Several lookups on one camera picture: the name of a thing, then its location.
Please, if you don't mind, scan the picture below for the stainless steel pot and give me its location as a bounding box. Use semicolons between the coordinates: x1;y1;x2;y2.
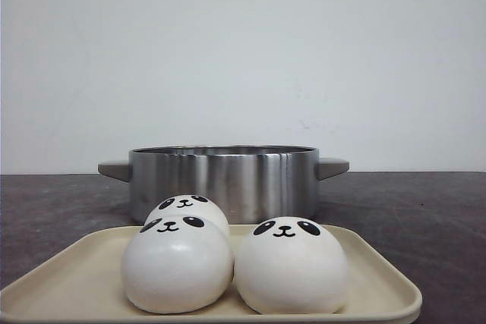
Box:
98;145;349;224

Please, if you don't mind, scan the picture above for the beige plastic tray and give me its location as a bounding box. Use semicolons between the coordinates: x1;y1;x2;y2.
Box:
1;225;422;323

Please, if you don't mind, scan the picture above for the panda bun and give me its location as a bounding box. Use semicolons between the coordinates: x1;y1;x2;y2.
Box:
144;194;230;236
121;215;234;314
235;216;350;314

